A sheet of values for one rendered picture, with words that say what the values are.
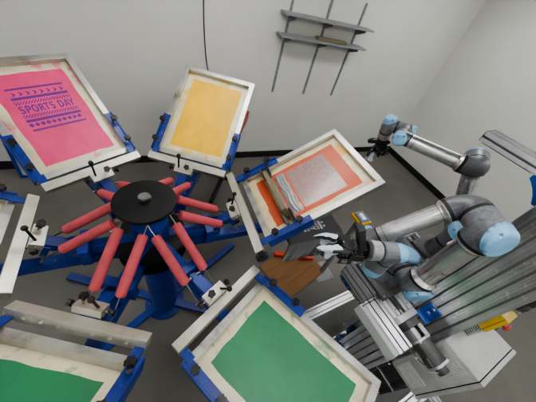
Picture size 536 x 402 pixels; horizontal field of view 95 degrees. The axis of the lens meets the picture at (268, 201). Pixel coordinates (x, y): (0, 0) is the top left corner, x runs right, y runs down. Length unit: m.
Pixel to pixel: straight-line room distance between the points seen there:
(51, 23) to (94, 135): 1.31
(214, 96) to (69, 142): 1.07
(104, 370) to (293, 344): 0.84
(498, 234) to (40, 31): 3.38
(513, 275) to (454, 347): 0.47
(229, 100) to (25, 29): 1.83
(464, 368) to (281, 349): 0.85
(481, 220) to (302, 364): 1.02
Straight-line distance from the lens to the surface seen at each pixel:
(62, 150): 2.06
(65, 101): 2.24
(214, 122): 2.12
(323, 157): 1.80
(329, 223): 2.04
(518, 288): 1.40
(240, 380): 1.41
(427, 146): 1.57
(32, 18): 3.20
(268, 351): 1.46
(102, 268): 1.42
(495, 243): 1.09
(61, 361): 1.33
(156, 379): 2.39
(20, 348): 1.41
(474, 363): 1.68
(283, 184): 1.71
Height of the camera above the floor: 2.34
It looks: 44 degrees down
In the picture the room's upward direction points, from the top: 17 degrees clockwise
